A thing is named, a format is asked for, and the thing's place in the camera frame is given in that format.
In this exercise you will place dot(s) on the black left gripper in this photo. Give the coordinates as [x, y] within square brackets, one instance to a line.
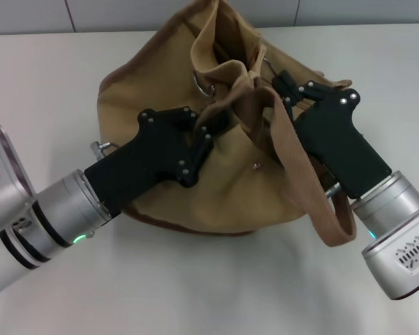
[143, 157]

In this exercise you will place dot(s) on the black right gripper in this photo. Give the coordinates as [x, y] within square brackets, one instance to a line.
[338, 139]

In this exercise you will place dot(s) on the khaki canvas food bag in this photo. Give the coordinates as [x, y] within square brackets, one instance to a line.
[153, 80]

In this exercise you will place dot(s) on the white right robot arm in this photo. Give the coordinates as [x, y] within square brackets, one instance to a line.
[387, 206]

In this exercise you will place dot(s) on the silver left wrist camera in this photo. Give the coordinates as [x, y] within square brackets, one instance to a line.
[3, 195]

